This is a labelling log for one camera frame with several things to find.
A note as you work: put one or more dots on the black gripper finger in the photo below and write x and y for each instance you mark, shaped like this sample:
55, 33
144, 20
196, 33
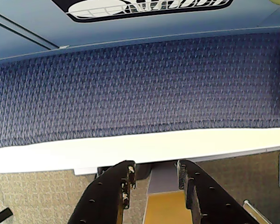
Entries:
102, 196
207, 200

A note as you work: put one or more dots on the yellow flat panel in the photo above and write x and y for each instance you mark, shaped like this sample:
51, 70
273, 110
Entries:
165, 207

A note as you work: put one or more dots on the white board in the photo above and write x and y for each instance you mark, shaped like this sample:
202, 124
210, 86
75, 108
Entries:
107, 149

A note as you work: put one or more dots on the metal rod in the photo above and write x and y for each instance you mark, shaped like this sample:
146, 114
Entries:
256, 211

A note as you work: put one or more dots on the black bar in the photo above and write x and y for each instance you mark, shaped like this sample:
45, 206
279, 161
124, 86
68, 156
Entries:
0, 215

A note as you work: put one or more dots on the blue dishwasher door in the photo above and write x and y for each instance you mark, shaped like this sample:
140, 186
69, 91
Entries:
168, 29

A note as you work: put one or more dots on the blue toy kitchen unit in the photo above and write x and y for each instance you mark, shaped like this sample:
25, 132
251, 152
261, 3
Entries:
4, 46

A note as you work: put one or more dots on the black white dishwasher sticker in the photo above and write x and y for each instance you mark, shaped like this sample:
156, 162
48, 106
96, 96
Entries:
100, 10

